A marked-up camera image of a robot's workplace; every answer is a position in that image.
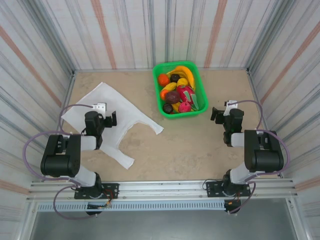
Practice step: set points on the white plastic bag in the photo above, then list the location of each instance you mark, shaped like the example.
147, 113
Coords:
112, 100

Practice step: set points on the large yellow banana bunch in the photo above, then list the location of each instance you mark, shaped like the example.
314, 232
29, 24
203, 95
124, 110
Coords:
190, 75

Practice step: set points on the maroon fake passion fruit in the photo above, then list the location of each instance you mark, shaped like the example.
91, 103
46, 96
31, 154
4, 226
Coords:
172, 97

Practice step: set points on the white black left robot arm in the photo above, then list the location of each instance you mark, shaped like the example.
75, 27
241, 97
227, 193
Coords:
60, 162

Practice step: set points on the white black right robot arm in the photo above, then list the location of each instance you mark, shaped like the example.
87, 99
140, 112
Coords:
265, 157

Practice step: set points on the small yellow fake fruit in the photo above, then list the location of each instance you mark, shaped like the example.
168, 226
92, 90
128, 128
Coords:
176, 107

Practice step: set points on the yellow fake lemon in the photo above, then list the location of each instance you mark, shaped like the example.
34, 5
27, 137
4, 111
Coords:
182, 82

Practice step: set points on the dark brown fake mangosteen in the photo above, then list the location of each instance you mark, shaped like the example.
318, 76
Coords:
175, 78
167, 108

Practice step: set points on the yellow fake mango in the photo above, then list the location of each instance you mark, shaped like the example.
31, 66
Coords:
170, 86

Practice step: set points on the small orange fake tangerine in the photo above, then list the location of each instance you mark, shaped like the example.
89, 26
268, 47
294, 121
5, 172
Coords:
163, 94

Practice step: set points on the large orange fake tangerine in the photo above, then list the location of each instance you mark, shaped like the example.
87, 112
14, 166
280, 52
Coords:
163, 80

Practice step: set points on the green plastic basket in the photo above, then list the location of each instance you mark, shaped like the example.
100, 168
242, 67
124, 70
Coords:
185, 115

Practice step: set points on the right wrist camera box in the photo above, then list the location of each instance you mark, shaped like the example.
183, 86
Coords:
228, 110

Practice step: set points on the aluminium left side frame bar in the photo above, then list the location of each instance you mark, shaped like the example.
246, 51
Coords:
71, 82

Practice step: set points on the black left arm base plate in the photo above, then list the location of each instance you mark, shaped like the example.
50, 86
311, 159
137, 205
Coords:
112, 188

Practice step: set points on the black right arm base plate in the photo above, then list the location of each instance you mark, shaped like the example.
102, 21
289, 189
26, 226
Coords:
212, 187

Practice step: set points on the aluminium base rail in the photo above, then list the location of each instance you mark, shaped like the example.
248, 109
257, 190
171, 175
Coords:
162, 187

